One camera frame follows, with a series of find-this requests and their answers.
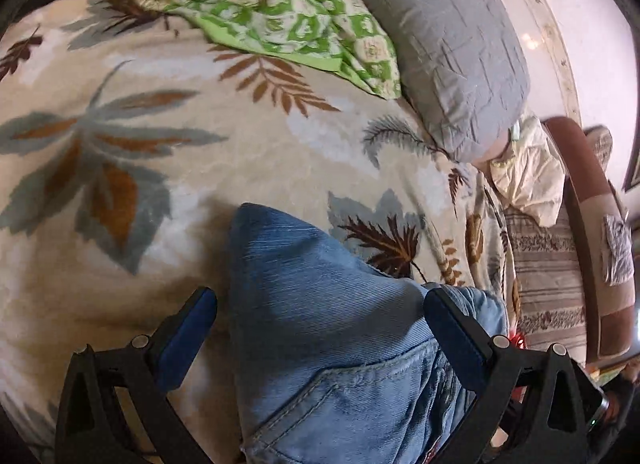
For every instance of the cream crumpled cloth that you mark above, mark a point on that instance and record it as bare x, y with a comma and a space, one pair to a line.
530, 179

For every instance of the dark picture frame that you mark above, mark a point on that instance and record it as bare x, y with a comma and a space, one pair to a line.
634, 169

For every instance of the light wooden trim strip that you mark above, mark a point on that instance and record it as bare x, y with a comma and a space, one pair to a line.
555, 44

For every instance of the grey patterned sofa cover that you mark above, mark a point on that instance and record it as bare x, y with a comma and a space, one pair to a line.
547, 269

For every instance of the beige leaf-print blanket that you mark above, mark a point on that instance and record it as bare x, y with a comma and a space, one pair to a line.
200, 144

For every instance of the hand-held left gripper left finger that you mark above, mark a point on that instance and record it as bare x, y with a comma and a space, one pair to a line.
190, 329

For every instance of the green patterned quilt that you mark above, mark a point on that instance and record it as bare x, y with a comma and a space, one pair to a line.
280, 9

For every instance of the patterned cushion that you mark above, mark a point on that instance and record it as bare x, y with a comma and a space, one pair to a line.
600, 144

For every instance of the grey quilted pillow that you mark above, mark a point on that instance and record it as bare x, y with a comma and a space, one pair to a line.
450, 44

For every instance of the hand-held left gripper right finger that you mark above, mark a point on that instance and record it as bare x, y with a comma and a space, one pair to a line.
455, 334

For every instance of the grey cloth on armrest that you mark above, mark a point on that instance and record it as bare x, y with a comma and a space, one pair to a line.
617, 249

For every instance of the pink pillow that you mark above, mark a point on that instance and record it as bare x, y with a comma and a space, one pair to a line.
492, 151

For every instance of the brown sofa armrest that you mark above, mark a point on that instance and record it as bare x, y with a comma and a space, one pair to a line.
585, 204

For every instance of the blue denim pants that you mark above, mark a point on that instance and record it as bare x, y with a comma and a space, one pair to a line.
325, 319

